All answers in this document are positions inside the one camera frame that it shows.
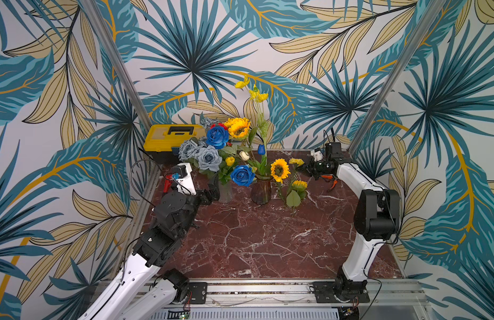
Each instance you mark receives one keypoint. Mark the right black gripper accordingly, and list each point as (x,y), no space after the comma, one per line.
(315,168)

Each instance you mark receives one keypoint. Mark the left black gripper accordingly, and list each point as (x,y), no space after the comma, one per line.
(207,198)

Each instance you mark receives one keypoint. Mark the yellow carnation vase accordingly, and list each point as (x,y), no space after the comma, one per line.
(296,162)

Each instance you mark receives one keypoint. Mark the blue rose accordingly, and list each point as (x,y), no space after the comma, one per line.
(217,138)
(242,175)

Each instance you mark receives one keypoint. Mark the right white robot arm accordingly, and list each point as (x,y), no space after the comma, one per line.
(376,220)

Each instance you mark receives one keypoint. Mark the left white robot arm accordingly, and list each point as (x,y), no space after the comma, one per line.
(175,216)

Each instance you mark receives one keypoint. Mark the clear glass vase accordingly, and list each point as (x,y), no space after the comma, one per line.
(226,193)

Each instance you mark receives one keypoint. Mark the dark ribbed glass vase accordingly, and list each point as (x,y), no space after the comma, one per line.
(261,190)

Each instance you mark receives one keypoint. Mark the grey rose front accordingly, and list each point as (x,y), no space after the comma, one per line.
(208,158)

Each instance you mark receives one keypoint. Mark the grey rose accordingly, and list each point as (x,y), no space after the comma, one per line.
(188,149)
(207,123)
(208,158)

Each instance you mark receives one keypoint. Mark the red pipe wrench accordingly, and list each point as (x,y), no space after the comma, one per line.
(167,183)

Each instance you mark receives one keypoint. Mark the grey rose left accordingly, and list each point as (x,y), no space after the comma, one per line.
(188,149)

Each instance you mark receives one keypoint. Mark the cream rosebud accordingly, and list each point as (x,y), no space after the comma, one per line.
(244,156)

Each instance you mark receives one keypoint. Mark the yellow black toolbox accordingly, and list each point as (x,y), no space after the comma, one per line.
(163,141)

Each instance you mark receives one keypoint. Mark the small blue tulip bud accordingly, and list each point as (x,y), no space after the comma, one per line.
(261,150)

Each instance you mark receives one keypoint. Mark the red rose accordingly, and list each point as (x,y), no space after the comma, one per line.
(218,126)

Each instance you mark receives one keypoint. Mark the grey rose back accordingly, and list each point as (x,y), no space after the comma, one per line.
(207,123)

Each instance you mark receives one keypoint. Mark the tall sunflower at back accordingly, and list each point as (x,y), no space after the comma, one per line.
(238,128)

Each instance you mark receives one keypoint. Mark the tall yellow blossom stem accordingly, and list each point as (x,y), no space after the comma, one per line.
(259,125)

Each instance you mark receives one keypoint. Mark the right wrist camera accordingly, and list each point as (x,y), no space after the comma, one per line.
(317,154)

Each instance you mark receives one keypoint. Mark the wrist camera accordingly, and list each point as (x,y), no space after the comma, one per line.
(317,154)
(182,178)

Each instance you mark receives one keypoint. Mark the orange handled pliers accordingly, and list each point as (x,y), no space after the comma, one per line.
(330,179)

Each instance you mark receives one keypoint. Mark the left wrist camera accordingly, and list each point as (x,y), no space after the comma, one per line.
(182,178)

